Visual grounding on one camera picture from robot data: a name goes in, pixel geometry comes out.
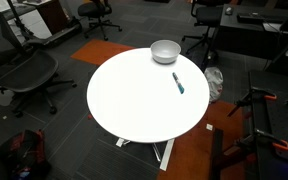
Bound white plastic bag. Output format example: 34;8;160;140
203;66;225;104

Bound white cabinet desk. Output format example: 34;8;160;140
0;0;69;42

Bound teal capped marker pen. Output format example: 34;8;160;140
171;71;186;95

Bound white ceramic bowl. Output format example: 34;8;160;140
150;39;182;65

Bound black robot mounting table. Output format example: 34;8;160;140
248;69;288;180

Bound black stand leg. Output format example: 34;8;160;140
209;128;225;180

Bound black mesh office chair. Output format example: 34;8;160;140
0;4;78;118

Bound black office desk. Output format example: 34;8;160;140
202;3;288;70

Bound white table base legs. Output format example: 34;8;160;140
115;137;176;172

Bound black padded office chair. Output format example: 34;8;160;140
77;0;123;42

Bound orange handled black clamp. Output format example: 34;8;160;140
233;128;288;158
227;86;278;118

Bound black computer keyboard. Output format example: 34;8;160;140
236;12;269;25

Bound red and black bag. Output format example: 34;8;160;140
0;128;52;180

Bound black kick scooter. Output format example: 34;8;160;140
6;0;84;48

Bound black office chair with armrests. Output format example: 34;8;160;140
181;0;226;56

